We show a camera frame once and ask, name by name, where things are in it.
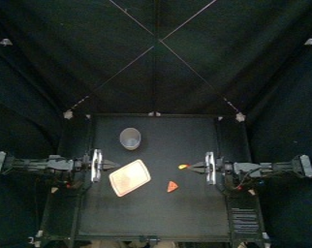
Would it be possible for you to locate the orange toy pie slice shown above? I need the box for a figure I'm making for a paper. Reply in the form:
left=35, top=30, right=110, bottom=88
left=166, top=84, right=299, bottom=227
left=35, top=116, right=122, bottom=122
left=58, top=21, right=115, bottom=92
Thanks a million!
left=166, top=180, right=180, bottom=194

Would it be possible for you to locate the grey plastic bowl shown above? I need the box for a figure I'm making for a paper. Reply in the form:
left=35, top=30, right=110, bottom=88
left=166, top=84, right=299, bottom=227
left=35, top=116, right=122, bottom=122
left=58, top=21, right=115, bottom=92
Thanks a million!
left=119, top=127, right=144, bottom=151

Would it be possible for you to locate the pink rectangular cutting board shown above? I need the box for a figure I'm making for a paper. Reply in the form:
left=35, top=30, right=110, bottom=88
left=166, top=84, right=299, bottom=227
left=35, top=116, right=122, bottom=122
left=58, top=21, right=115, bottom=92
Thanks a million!
left=107, top=158, right=153, bottom=199

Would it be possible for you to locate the white text label plate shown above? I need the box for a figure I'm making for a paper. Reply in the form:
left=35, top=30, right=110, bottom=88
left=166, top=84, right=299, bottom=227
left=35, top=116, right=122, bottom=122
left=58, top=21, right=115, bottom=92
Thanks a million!
left=231, top=206, right=260, bottom=234

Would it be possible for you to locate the black cloth backdrop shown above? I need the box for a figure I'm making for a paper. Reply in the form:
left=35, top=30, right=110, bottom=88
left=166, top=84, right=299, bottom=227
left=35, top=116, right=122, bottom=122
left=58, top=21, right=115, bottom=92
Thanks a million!
left=0, top=0, right=312, bottom=248

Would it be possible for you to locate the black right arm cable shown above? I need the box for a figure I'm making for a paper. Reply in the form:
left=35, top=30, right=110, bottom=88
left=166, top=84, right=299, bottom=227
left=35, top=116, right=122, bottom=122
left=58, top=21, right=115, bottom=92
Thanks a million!
left=236, top=167, right=264, bottom=192

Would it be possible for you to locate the thin white cord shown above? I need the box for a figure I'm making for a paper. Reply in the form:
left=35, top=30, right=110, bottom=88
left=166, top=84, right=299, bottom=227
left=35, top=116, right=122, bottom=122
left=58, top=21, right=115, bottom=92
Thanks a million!
left=109, top=0, right=244, bottom=114
left=69, top=0, right=219, bottom=112

